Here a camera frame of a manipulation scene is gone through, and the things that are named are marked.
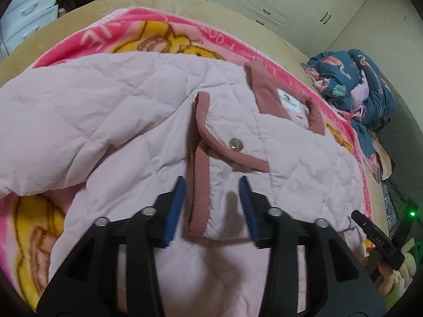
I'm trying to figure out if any white chest of drawers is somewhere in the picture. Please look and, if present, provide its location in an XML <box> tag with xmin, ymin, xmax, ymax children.
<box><xmin>0</xmin><ymin>0</ymin><xmax>62</xmax><ymax>57</ymax></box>

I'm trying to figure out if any blue flamingo print quilt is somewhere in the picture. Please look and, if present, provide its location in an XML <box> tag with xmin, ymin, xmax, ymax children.
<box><xmin>301</xmin><ymin>49</ymin><xmax>397</xmax><ymax>179</ymax></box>

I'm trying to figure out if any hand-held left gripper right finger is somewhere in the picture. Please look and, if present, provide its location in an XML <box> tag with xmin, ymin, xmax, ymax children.
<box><xmin>238</xmin><ymin>176</ymin><xmax>387</xmax><ymax>317</ymax></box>

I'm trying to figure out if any yellow red patterned cloth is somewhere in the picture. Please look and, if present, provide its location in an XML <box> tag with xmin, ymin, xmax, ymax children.
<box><xmin>372</xmin><ymin>130</ymin><xmax>395</xmax><ymax>180</ymax></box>

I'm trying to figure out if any colourful fleece cloth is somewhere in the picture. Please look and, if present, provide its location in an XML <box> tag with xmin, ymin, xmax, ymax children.
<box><xmin>362</xmin><ymin>238</ymin><xmax>419</xmax><ymax>306</ymax></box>

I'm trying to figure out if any pink cartoon printed blanket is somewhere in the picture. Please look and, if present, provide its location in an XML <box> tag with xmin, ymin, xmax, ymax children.
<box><xmin>0</xmin><ymin>6</ymin><xmax>374</xmax><ymax>307</ymax></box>

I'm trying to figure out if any bed with beige sheet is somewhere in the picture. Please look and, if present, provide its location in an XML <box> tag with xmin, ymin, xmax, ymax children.
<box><xmin>0</xmin><ymin>0</ymin><xmax>410</xmax><ymax>304</ymax></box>

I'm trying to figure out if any pink quilted jacket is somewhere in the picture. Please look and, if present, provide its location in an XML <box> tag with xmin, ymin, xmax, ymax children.
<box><xmin>0</xmin><ymin>51</ymin><xmax>369</xmax><ymax>317</ymax></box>

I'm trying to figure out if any grey padded headboard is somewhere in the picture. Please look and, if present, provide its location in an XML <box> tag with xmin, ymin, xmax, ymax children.
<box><xmin>380</xmin><ymin>73</ymin><xmax>423</xmax><ymax>212</ymax></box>

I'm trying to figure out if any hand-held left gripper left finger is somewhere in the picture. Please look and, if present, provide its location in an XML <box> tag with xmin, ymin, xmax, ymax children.
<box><xmin>36</xmin><ymin>176</ymin><xmax>186</xmax><ymax>317</ymax></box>

